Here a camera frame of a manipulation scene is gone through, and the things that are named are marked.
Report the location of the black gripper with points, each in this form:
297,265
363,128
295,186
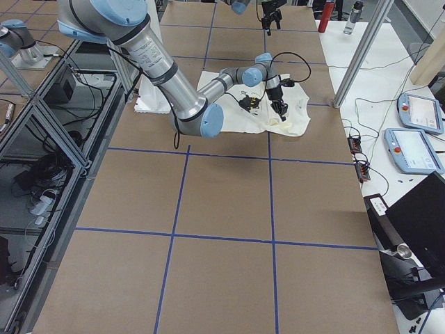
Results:
274,94
268,18

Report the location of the clear water bottle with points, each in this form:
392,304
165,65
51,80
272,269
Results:
353,17

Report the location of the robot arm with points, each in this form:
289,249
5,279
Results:
127,24
239,7

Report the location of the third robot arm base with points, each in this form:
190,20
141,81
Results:
18,44

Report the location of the red water bottle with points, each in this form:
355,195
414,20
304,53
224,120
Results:
326,15

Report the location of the aluminium frame side rack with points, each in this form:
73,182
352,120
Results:
50,142

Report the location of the silver metal cup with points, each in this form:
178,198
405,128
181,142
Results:
403,252

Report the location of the grey usb hub orange ports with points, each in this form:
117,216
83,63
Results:
354,143

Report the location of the teach pendant far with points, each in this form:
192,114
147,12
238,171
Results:
420,113

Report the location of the cream long-sleeve cat shirt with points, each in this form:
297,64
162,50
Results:
241,94

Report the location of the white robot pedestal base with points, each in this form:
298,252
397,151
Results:
150,99

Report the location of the teach pendant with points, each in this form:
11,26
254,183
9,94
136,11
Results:
412,152
420,113

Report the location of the teach pendant near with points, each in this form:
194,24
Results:
412,152

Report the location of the aluminium frame post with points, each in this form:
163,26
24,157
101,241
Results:
362,50

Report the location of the brown paper table cover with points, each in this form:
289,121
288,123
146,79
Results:
242,233

